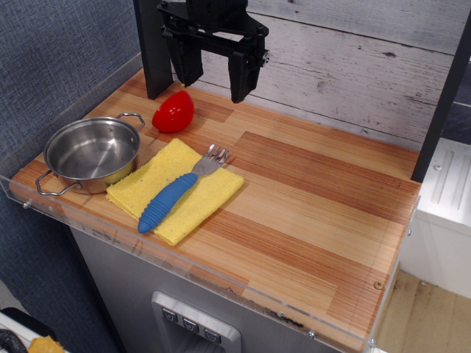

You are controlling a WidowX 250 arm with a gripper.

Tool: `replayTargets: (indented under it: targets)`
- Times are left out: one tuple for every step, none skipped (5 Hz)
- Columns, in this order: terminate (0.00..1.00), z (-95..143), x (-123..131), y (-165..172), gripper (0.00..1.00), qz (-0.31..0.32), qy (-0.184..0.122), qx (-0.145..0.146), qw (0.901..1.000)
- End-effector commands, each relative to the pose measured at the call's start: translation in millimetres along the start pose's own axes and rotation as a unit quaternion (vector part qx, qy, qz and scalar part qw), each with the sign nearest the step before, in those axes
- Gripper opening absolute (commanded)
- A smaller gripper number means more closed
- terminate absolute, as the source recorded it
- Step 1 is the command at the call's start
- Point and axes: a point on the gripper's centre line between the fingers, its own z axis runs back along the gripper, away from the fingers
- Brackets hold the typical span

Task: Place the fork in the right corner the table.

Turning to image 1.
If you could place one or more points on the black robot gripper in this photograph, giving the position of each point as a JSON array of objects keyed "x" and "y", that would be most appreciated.
[{"x": 221, "y": 27}]

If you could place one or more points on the blue handled metal fork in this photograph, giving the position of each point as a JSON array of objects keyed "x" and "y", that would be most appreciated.
[{"x": 161, "y": 205}]

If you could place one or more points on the yellow folded towel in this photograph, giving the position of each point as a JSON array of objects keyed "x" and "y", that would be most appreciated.
[{"x": 133, "y": 193}]

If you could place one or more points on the red plastic egg shell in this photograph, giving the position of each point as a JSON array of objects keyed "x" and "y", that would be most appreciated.
[{"x": 175, "y": 114}]

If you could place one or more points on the stainless steel pot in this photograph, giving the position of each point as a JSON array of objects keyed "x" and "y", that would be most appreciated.
[{"x": 89, "y": 155}]

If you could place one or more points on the clear acrylic edge guard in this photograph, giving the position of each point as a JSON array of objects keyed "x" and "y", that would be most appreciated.
[{"x": 313, "y": 256}]

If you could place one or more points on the silver toy fridge cabinet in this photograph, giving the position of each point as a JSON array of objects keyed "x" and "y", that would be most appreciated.
[{"x": 126, "y": 280}]

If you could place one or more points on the grey dispenser button panel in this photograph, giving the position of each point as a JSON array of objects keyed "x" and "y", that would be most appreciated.
[{"x": 184, "y": 328}]

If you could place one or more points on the white ridged side cabinet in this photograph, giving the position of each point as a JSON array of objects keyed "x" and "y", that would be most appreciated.
[{"x": 436, "y": 247}]

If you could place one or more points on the yellow black object corner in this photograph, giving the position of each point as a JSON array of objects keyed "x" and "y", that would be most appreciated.
[{"x": 20, "y": 332}]

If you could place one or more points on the dark vertical post left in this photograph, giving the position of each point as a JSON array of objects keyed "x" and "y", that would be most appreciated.
[{"x": 155, "y": 57}]

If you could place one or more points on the dark vertical post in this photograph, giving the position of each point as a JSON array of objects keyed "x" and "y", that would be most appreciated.
[
  {"x": 155, "y": 57},
  {"x": 445, "y": 102}
]

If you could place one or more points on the dark vertical post right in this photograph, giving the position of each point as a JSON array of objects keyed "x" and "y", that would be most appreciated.
[{"x": 445, "y": 102}]

